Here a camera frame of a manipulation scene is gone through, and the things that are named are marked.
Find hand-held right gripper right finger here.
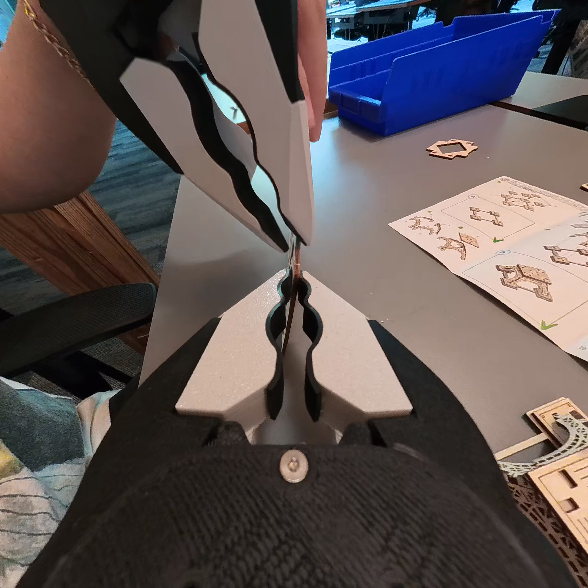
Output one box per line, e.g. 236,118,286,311
298,271,414,422

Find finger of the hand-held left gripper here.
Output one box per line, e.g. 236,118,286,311
119,57,290,254
198,0,318,246

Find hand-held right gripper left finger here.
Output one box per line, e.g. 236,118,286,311
175,269,295,422

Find wooden parts sheet round cutouts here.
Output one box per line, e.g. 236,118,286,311
280,231,304,355

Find wooden tower base model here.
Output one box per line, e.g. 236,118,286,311
494,396,588,572

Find grey desk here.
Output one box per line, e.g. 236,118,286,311
138,71,588,506

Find black desk mat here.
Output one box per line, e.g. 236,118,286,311
534,94,588,128

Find person's left hand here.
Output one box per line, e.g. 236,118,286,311
298,0,329,141

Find blue plastic bin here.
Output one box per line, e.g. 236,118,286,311
327,10,560,137

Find black office chair armrest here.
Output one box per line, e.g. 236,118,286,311
0,281,158,370

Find folded assembly instruction booklet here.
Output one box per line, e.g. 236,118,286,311
388,175,588,364

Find person's patterned clothing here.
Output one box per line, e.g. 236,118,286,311
0,377,127,588

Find gold chain bracelet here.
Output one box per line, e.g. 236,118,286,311
21,0,91,86

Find square wooden frame piece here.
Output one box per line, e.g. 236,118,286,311
426,137,480,160

